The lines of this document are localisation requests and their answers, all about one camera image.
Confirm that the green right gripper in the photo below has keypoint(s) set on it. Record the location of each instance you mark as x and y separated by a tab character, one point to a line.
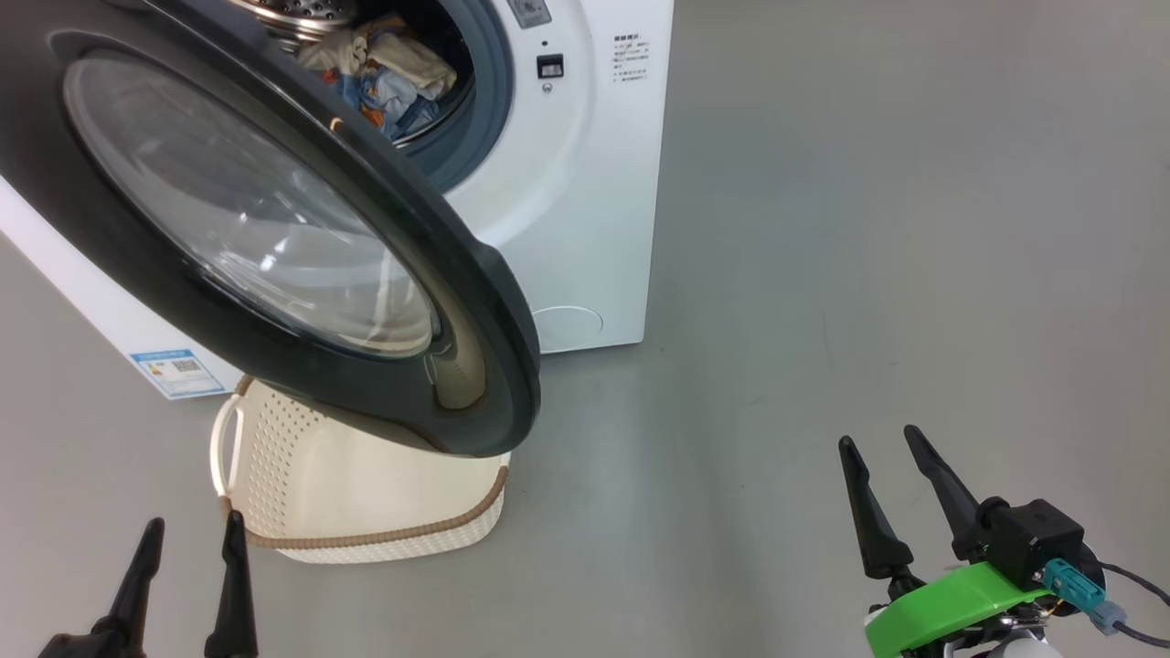
941	612

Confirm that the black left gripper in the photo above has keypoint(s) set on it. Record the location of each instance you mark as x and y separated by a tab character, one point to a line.
69	649

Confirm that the dark round glass washer door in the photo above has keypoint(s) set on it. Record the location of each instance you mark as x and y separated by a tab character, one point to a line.
302	384

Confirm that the blue and cream clothes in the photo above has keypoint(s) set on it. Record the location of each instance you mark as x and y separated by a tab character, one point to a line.
411	64

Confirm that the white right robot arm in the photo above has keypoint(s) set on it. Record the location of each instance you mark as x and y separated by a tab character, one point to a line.
1024	651

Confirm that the white front-load washing machine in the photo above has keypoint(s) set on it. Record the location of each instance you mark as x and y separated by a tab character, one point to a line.
585	228

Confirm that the black door latch socket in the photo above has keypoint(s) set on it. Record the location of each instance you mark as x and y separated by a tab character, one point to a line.
549	66

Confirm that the grey rubber door gasket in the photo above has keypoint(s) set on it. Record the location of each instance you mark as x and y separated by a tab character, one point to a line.
489	91

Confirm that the cream perforated laundry basket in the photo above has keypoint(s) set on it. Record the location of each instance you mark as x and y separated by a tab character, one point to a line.
366	493

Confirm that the blue energy label sticker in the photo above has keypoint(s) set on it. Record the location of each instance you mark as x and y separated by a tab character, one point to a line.
178	373

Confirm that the round white filter cover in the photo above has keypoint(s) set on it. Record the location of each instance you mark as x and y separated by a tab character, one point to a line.
571	329

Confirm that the grey warning sticker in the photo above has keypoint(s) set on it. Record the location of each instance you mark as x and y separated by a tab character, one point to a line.
530	11

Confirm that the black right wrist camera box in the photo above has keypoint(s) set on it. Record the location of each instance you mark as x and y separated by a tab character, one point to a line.
1037	539

